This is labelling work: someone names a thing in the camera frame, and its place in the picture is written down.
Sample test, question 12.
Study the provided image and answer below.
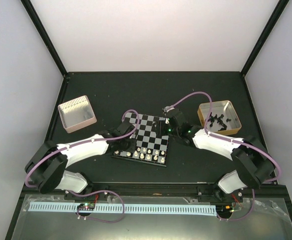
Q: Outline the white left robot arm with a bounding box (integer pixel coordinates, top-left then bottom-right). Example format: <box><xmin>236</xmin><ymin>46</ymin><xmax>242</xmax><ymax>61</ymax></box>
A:
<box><xmin>24</xmin><ymin>121</ymin><xmax>138</xmax><ymax>200</ymax></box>

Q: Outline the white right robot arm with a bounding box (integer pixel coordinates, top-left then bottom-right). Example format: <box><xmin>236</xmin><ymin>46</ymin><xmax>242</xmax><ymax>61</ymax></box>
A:
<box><xmin>154</xmin><ymin>108</ymin><xmax>276</xmax><ymax>202</ymax></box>

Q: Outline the pile of black chess pieces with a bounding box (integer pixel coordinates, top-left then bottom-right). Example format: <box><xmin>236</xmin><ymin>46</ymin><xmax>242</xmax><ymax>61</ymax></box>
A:
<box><xmin>208</xmin><ymin>112</ymin><xmax>232</xmax><ymax>131</ymax></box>

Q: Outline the black and white chessboard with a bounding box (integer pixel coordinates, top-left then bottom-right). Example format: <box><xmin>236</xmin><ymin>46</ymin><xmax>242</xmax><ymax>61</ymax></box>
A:
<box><xmin>112</xmin><ymin>112</ymin><xmax>169</xmax><ymax>167</ymax></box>

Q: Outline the gold metal tin tray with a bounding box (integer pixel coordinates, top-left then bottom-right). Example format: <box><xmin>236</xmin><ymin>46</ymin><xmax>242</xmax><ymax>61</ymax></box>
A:
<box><xmin>197</xmin><ymin>100</ymin><xmax>242</xmax><ymax>136</ymax></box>

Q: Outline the pink metal tin box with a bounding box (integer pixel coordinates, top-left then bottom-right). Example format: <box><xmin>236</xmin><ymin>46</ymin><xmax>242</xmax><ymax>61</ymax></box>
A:
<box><xmin>57</xmin><ymin>95</ymin><xmax>97</xmax><ymax>133</ymax></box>

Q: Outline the light blue slotted cable duct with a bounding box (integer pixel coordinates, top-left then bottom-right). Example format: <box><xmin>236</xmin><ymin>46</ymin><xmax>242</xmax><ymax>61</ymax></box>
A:
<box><xmin>28</xmin><ymin>202</ymin><xmax>217</xmax><ymax>217</ymax></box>

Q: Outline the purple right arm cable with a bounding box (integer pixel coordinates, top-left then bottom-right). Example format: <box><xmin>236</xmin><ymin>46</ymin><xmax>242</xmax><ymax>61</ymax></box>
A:
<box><xmin>162</xmin><ymin>91</ymin><xmax>283</xmax><ymax>222</ymax></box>

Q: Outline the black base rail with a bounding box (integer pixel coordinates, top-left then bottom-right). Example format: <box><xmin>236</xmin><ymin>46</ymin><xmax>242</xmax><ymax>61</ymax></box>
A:
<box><xmin>64</xmin><ymin>182</ymin><xmax>290</xmax><ymax>203</ymax></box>

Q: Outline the black frame post right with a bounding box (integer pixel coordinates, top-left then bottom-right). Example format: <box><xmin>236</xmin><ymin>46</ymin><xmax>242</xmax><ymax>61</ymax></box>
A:
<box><xmin>241</xmin><ymin>0</ymin><xmax>289</xmax><ymax>77</ymax></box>

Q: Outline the black frame post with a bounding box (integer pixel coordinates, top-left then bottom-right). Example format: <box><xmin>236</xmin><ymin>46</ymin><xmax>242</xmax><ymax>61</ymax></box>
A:
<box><xmin>20</xmin><ymin>0</ymin><xmax>68</xmax><ymax>77</ymax></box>
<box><xmin>241</xmin><ymin>0</ymin><xmax>289</xmax><ymax>77</ymax></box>

